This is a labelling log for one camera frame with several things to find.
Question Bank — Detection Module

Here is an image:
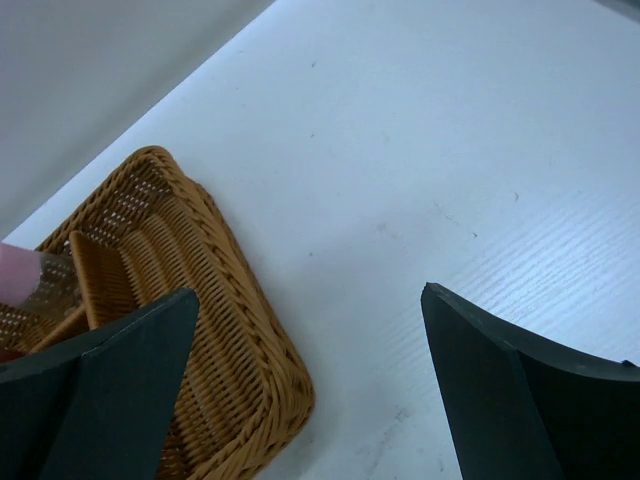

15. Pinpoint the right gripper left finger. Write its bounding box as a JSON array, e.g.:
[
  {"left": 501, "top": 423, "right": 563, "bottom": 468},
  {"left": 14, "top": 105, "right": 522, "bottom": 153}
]
[{"left": 1, "top": 289, "right": 199, "bottom": 479}]

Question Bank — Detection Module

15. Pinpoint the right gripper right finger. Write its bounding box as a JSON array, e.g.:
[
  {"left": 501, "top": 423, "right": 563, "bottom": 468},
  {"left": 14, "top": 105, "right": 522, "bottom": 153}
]
[{"left": 421, "top": 283, "right": 639, "bottom": 479}]

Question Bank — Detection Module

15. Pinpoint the pink-cap clear spice bottle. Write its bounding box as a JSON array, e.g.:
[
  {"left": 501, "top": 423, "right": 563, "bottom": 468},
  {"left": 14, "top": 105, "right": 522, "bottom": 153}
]
[{"left": 1, "top": 243, "right": 82, "bottom": 321}]

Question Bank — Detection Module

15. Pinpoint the brown wicker divided basket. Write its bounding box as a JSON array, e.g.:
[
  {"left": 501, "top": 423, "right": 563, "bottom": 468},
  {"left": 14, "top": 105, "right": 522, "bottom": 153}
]
[{"left": 1, "top": 146, "right": 315, "bottom": 479}]

